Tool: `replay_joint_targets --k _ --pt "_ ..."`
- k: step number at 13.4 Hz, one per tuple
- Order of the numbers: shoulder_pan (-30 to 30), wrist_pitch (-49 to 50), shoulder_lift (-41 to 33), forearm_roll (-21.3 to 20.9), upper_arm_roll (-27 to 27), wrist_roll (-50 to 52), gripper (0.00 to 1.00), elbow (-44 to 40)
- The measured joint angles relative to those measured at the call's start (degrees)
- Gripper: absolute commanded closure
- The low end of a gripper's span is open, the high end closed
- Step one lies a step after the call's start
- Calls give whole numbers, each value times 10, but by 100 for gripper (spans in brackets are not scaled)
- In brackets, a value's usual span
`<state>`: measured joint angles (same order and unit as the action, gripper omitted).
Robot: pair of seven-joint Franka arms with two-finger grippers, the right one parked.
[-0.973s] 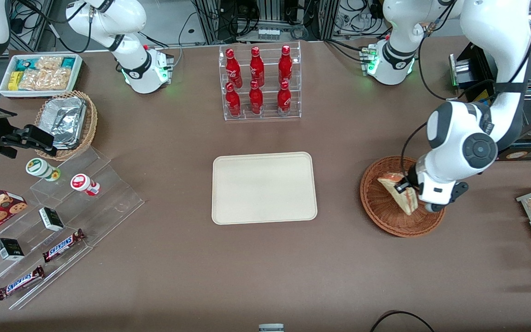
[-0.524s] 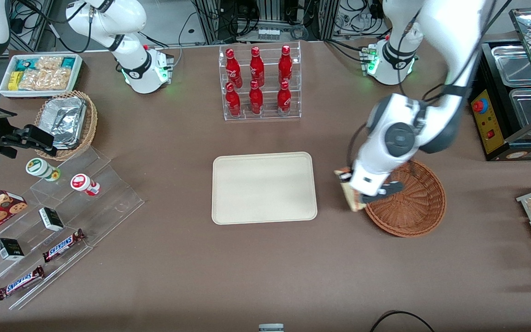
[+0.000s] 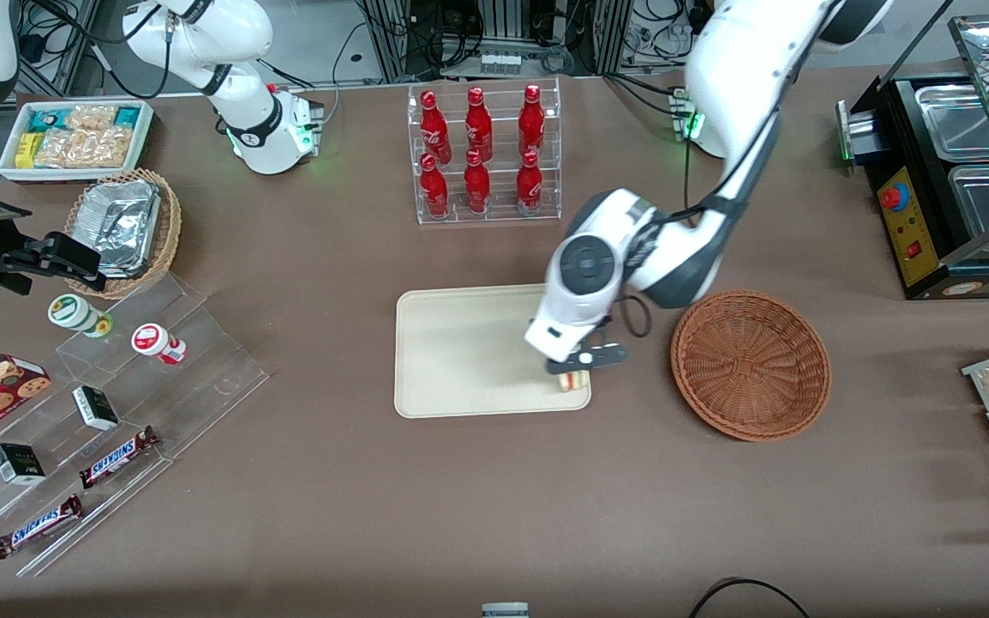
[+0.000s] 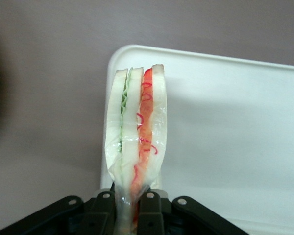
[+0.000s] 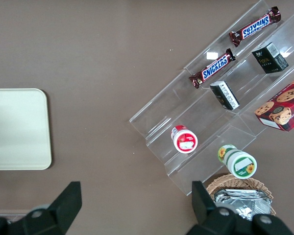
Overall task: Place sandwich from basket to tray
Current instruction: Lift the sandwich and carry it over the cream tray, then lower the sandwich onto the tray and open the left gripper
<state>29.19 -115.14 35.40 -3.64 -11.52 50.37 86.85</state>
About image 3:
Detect clear acrylic stepped shelf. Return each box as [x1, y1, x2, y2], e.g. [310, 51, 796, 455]
[0, 273, 270, 578]

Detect clear rice cracker bag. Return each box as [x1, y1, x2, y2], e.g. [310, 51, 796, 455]
[33, 129, 100, 168]
[65, 105, 118, 131]
[95, 124, 135, 168]

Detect white rectangular snack bin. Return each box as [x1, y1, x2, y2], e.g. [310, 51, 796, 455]
[0, 100, 156, 185]

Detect yellow snack pack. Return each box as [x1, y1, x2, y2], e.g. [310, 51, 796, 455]
[14, 131, 46, 170]

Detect Snickers chocolate bar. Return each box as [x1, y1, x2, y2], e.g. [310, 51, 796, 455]
[78, 426, 161, 490]
[0, 494, 85, 560]

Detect light wicker basket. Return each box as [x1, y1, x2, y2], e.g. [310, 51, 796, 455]
[64, 168, 183, 300]

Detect small black carton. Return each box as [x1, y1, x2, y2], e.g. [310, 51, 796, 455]
[72, 385, 120, 432]
[0, 443, 46, 487]

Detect cream rectangular serving tray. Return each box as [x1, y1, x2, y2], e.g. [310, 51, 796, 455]
[394, 282, 592, 420]

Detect black food warmer machine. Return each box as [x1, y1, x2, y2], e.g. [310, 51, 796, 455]
[836, 13, 989, 301]

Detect aluminium foil container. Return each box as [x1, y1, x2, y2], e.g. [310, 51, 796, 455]
[76, 179, 162, 269]

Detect clear acrylic bottle rack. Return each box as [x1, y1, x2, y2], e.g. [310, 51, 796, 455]
[407, 76, 562, 226]

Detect green lid yogurt cup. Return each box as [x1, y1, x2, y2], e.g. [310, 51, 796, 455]
[48, 294, 114, 339]

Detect red lid yogurt cup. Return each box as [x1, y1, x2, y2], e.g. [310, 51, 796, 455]
[131, 323, 188, 367]

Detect black looped floor cable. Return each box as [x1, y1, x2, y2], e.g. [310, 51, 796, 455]
[688, 578, 813, 618]

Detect red cola bottle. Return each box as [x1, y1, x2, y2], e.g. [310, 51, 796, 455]
[420, 90, 452, 166]
[518, 83, 546, 158]
[420, 154, 450, 218]
[516, 150, 543, 215]
[464, 87, 494, 162]
[464, 149, 491, 214]

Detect round brown wicker basket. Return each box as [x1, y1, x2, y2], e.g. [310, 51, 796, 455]
[670, 289, 832, 443]

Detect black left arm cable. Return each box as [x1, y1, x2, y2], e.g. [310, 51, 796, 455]
[617, 154, 701, 339]

